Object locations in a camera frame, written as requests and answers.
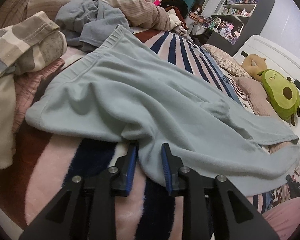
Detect grey blue crumpled garment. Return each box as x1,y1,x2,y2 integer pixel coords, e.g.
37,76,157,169
55,0,130,53

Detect white bed headboard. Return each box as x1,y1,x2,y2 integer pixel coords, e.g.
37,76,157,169
232,35,300,176

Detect beige camouflage garment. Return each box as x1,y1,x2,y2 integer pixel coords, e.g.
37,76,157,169
0,11,67,169

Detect light blue fleece pants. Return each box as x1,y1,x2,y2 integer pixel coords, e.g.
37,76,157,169
25,25,300,197

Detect striped pink navy blanket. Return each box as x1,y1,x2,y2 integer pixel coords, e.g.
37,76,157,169
0,28,291,240

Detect mannequin head with wig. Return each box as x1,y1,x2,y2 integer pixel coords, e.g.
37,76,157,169
191,4,203,15

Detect tan plush toy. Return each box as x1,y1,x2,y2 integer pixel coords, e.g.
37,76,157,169
242,54,267,82

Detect pink ribbed pillow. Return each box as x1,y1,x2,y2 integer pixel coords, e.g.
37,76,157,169
235,77,281,120

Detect dark bookshelf with items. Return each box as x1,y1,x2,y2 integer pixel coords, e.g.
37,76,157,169
206,0,275,56

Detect floral pillow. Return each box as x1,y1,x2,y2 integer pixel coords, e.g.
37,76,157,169
202,44,251,79

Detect green avocado plush toy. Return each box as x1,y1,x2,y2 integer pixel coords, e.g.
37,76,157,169
258,69,300,126

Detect pile of clothes on chair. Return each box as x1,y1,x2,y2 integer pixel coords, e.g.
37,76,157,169
159,0,189,30

